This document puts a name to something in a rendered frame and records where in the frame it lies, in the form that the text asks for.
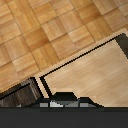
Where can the dark wood bin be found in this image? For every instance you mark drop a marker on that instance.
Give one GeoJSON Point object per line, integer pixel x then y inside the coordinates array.
{"type": "Point", "coordinates": [18, 95]}

